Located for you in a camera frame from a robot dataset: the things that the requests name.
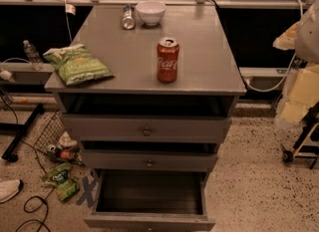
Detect grey bottom drawer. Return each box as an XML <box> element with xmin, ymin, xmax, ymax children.
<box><xmin>84</xmin><ymin>170</ymin><xmax>215</xmax><ymax>232</ymax></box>

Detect grey drawer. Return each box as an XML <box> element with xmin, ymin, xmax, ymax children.
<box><xmin>84</xmin><ymin>170</ymin><xmax>215</xmax><ymax>232</ymax></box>
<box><xmin>81</xmin><ymin>141</ymin><xmax>217</xmax><ymax>172</ymax></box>
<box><xmin>62</xmin><ymin>114</ymin><xmax>231</xmax><ymax>143</ymax></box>

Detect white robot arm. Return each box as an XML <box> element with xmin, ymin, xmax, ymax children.
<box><xmin>273</xmin><ymin>0</ymin><xmax>319</xmax><ymax>128</ymax></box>

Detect grey drawer cabinet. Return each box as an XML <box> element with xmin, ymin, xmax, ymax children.
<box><xmin>44</xmin><ymin>4</ymin><xmax>247</xmax><ymax>170</ymax></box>

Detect grey middle drawer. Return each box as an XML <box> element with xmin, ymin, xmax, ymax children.
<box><xmin>81</xmin><ymin>141</ymin><xmax>217</xmax><ymax>172</ymax></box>

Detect grey top drawer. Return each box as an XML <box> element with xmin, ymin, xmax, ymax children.
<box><xmin>62</xmin><ymin>114</ymin><xmax>231</xmax><ymax>143</ymax></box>

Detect wheeled cart base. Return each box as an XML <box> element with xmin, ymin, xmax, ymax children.
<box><xmin>281</xmin><ymin>102</ymin><xmax>319</xmax><ymax>169</ymax></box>

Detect red Coca-Cola can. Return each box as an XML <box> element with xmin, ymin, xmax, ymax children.
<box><xmin>157</xmin><ymin>37</ymin><xmax>179</xmax><ymax>83</ymax></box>

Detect white bowl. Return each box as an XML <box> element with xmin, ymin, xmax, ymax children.
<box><xmin>136</xmin><ymin>0</ymin><xmax>166</xmax><ymax>26</ymax></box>

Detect silver can lying down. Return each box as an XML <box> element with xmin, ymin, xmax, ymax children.
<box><xmin>122</xmin><ymin>4</ymin><xmax>136</xmax><ymax>30</ymax></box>

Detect green chip bag on cabinet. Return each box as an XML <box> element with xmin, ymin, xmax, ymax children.
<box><xmin>43</xmin><ymin>44</ymin><xmax>113</xmax><ymax>86</ymax></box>

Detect green chip bag on floor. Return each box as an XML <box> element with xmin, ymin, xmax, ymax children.
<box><xmin>41</xmin><ymin>162</ymin><xmax>80</xmax><ymax>202</ymax></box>

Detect small can in basket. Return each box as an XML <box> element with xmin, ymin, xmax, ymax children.
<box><xmin>47</xmin><ymin>144</ymin><xmax>57</xmax><ymax>153</ymax></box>

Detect clear water bottle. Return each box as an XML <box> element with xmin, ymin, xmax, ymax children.
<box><xmin>23</xmin><ymin>40</ymin><xmax>44</xmax><ymax>71</ymax></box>

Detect black stand leg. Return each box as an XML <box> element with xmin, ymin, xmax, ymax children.
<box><xmin>0</xmin><ymin>104</ymin><xmax>45</xmax><ymax>162</ymax></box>

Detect white shoe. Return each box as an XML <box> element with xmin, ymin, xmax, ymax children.
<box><xmin>0</xmin><ymin>179</ymin><xmax>24</xmax><ymax>203</ymax></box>

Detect white hanging cable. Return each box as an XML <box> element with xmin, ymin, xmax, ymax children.
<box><xmin>243</xmin><ymin>0</ymin><xmax>305</xmax><ymax>94</ymax></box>

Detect wire mesh basket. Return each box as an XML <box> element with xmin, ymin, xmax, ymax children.
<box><xmin>34</xmin><ymin>113</ymin><xmax>83</xmax><ymax>165</ymax></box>

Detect black floor cable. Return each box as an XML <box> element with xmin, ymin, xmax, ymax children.
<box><xmin>13</xmin><ymin>187</ymin><xmax>56</xmax><ymax>232</ymax></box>

